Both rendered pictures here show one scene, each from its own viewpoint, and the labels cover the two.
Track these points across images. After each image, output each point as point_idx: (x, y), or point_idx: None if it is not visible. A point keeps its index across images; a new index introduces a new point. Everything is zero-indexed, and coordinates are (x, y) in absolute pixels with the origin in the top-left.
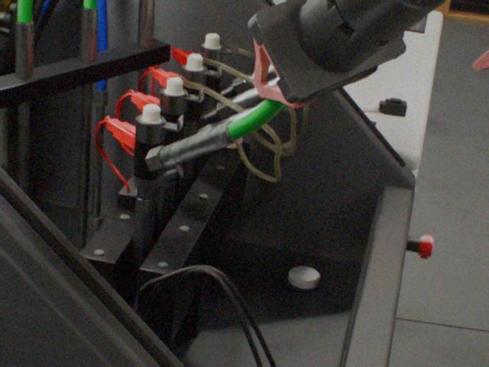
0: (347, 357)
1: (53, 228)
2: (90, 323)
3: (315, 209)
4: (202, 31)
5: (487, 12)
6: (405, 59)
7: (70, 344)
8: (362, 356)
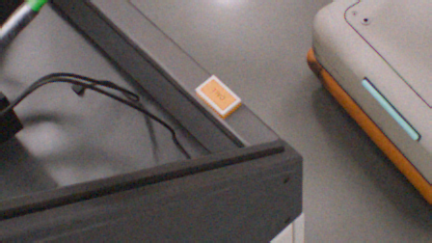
0: (133, 40)
1: (91, 184)
2: (154, 201)
3: None
4: None
5: None
6: None
7: (148, 218)
8: (139, 32)
